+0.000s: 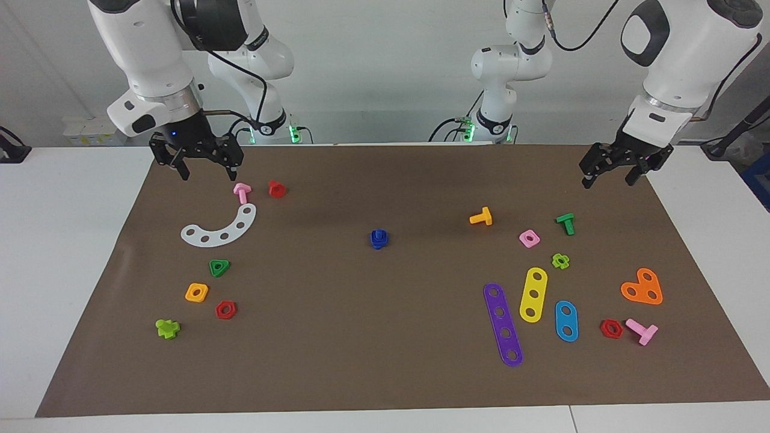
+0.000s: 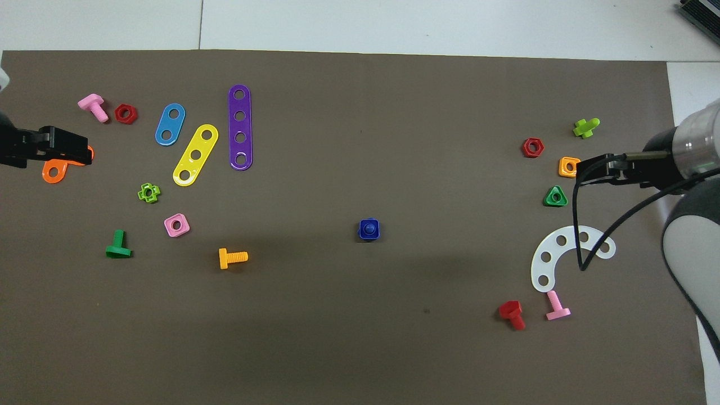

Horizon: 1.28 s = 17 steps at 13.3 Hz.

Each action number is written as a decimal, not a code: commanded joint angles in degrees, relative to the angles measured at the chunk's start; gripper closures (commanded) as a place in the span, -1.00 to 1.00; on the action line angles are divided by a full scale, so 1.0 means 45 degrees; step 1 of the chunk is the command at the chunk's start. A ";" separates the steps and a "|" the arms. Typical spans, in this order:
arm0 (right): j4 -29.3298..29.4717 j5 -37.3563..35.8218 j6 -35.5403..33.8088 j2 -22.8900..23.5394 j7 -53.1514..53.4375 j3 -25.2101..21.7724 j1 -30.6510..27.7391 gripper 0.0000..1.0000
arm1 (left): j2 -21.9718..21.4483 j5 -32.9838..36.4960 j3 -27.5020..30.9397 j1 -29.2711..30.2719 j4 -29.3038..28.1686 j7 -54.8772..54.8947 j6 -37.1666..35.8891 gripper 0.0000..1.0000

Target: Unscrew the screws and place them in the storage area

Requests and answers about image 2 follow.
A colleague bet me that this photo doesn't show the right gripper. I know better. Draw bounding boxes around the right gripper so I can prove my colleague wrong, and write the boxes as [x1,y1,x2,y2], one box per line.
[575,127,684,189]

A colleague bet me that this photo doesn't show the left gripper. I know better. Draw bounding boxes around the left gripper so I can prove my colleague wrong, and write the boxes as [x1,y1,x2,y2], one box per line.
[0,125,94,168]

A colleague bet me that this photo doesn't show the orange heart-shaped plastic plate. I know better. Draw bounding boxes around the orange heart-shaped plastic plate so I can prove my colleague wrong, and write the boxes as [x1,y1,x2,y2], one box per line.
[42,145,95,185]

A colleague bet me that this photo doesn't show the lime cross-head plastic bolt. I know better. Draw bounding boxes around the lime cross-head plastic bolt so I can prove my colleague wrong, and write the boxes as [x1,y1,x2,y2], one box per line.
[573,118,601,139]

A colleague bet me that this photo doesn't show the pink plastic bolt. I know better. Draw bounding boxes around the pink plastic bolt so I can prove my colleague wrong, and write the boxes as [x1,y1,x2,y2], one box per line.
[546,290,572,321]
[78,93,110,123]

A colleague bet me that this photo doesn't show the green triangular plastic nut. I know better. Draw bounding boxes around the green triangular plastic nut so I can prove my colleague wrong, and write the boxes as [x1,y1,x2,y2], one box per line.
[543,185,569,208]

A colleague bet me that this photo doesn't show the white curved five-hole plate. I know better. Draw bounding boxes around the white curved five-hole plate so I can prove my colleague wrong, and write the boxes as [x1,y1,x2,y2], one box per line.
[530,225,617,294]

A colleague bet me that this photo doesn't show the blue two-hole plastic plate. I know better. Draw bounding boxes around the blue two-hole plastic plate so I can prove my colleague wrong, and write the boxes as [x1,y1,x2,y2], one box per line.
[155,103,186,146]

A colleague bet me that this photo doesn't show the dark green plastic bolt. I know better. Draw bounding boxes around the dark green plastic bolt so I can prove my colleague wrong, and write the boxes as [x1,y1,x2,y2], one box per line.
[105,229,132,259]

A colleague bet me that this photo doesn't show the pink square plastic nut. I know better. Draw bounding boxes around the pink square plastic nut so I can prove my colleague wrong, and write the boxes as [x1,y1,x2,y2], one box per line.
[164,213,191,238]

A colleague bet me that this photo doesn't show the yellow three-hole plastic plate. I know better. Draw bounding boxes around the yellow three-hole plastic plate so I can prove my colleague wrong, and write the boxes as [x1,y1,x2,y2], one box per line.
[173,124,219,187]

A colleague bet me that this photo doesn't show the red hexagonal-head plastic bolt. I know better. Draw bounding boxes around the red hexagonal-head plastic bolt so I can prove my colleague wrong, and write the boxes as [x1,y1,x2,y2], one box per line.
[498,300,527,331]

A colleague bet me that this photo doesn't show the purple four-hole plastic plate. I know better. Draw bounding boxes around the purple four-hole plastic plate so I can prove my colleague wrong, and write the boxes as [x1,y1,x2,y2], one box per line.
[228,84,253,170]

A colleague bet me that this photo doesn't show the black ribbed device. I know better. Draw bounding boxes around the black ribbed device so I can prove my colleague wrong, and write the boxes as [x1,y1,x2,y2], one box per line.
[678,0,720,30]

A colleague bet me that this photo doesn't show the orange plastic bolt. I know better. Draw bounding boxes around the orange plastic bolt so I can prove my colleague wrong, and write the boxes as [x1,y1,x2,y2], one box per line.
[218,247,249,270]

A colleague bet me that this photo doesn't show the brown table mat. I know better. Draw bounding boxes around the brown table mat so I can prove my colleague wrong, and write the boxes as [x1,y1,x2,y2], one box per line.
[0,49,707,405]

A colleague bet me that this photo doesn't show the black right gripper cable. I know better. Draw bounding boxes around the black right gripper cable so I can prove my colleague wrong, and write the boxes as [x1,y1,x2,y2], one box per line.
[572,160,709,272]

